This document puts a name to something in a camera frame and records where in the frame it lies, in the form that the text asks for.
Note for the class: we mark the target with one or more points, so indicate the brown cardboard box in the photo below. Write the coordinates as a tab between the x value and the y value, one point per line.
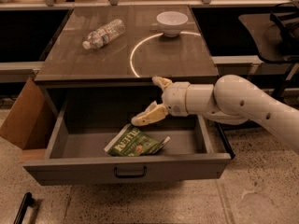
30	121

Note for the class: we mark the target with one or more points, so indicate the white ceramic bowl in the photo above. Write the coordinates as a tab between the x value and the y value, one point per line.
171	23

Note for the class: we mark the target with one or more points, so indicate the black office chair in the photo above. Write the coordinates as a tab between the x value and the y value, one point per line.
276	37

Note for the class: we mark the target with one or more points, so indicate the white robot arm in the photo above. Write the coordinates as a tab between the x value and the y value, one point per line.
231	100

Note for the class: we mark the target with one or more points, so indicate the black drawer slide rail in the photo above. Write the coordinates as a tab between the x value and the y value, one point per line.
224	140

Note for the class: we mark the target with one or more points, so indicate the black bar handle on floor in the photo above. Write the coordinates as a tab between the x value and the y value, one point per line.
27	201

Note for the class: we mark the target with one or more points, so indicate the open grey top drawer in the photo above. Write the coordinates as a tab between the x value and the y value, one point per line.
88	122

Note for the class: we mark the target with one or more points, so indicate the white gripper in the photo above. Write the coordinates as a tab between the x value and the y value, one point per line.
174	99

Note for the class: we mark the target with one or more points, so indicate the grey drawer cabinet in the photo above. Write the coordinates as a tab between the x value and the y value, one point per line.
139	54

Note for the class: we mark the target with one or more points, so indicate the green jalapeno chip bag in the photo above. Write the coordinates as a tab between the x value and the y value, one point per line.
131	142

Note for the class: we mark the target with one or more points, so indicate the black drawer handle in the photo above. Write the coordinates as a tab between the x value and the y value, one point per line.
130	174

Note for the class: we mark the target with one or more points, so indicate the clear plastic water bottle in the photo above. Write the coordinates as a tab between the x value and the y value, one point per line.
104	35

